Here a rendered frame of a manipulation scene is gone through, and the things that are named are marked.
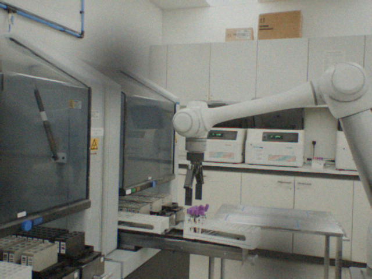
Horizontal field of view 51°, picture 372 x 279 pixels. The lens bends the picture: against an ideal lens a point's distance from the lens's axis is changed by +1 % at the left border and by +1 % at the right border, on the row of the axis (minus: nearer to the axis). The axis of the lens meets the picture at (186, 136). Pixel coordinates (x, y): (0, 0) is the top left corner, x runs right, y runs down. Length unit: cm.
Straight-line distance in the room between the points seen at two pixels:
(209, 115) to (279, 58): 284
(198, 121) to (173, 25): 362
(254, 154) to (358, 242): 122
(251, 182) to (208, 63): 139
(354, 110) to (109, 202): 98
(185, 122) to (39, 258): 64
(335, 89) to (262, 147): 260
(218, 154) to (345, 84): 276
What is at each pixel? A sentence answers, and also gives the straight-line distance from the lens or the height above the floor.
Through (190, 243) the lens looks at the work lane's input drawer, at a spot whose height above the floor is 80.
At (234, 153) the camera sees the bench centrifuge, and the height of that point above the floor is 101.
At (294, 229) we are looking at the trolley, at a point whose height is 81.
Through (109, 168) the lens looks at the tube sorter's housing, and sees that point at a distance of 160.
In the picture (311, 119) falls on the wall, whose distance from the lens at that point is 446.
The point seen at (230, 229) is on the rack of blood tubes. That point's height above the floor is 88.
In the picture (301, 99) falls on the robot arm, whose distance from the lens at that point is 154.
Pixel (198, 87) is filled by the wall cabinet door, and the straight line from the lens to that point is 434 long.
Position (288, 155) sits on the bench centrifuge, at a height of 102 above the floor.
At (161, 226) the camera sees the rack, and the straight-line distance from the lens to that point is 168.
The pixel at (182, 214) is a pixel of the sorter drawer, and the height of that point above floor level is 78.
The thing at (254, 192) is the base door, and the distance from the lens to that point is 392.
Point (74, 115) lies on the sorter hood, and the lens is 136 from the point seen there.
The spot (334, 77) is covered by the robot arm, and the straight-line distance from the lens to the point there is 133.
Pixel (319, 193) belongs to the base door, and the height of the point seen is 67.
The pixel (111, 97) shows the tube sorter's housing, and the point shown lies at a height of 138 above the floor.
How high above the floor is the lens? 127
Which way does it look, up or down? 2 degrees down
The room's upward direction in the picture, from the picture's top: 2 degrees clockwise
